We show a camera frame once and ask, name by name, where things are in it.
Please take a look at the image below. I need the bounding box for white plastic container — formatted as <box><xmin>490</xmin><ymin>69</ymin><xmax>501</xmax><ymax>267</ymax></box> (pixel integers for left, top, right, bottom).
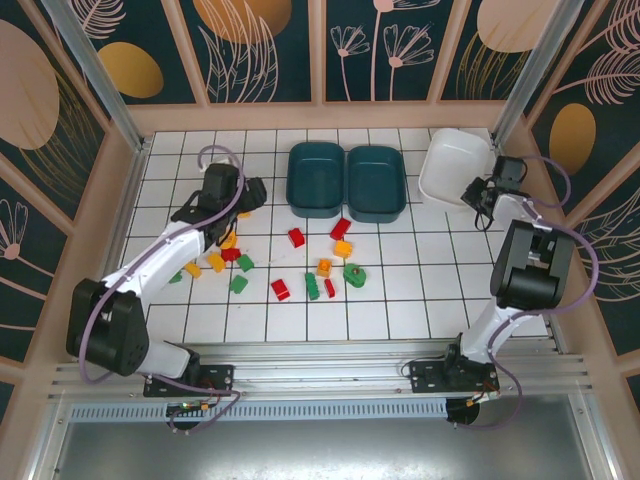
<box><xmin>417</xmin><ymin>127</ymin><xmax>491</xmax><ymax>212</ymax></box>

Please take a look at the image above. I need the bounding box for teal plastic container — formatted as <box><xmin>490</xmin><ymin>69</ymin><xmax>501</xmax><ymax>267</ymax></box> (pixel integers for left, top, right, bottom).
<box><xmin>345</xmin><ymin>144</ymin><xmax>407</xmax><ymax>224</ymax></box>
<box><xmin>286</xmin><ymin>142</ymin><xmax>347</xmax><ymax>220</ymax></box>

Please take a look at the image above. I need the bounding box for round green lego piece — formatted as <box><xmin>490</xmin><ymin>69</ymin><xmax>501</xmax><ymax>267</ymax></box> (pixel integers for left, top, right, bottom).
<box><xmin>342</xmin><ymin>263</ymin><xmax>369</xmax><ymax>290</ymax></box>

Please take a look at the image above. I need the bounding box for small controller board green LED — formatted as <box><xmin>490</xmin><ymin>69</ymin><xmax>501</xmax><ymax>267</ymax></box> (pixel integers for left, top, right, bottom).
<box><xmin>167</xmin><ymin>399</ymin><xmax>216</xmax><ymax>416</ymax></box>

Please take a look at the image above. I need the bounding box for grey metal front panel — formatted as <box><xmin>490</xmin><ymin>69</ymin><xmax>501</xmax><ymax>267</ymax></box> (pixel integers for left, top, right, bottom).
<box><xmin>29</xmin><ymin>394</ymin><xmax>616</xmax><ymax>480</ymax></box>

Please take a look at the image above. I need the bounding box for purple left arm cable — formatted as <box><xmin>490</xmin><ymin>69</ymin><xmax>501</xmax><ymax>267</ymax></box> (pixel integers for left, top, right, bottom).
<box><xmin>78</xmin><ymin>144</ymin><xmax>247</xmax><ymax>435</ymax></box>

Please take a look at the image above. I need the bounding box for aluminium frame post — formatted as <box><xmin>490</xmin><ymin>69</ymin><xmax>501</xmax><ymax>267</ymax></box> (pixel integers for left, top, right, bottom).
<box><xmin>491</xmin><ymin>0</ymin><xmax>599</xmax><ymax>149</ymax></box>
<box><xmin>42</xmin><ymin>0</ymin><xmax>151</xmax><ymax>152</ymax></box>

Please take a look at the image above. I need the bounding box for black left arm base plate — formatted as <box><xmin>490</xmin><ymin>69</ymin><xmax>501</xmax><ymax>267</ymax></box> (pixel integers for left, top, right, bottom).
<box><xmin>143</xmin><ymin>363</ymin><xmax>236</xmax><ymax>399</ymax></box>

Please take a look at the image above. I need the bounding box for aluminium rail beam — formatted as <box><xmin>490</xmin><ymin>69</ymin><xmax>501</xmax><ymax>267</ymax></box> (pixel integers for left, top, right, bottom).
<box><xmin>47</xmin><ymin>342</ymin><xmax>601</xmax><ymax>401</ymax></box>

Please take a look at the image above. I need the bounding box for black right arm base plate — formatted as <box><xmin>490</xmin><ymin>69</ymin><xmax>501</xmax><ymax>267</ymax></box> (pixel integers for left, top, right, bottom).
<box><xmin>408</xmin><ymin>359</ymin><xmax>501</xmax><ymax>396</ymax></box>

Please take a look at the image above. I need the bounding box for grey slotted cable duct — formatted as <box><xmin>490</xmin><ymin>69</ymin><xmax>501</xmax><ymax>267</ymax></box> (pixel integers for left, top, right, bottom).
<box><xmin>69</xmin><ymin>399</ymin><xmax>449</xmax><ymax>421</ymax></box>

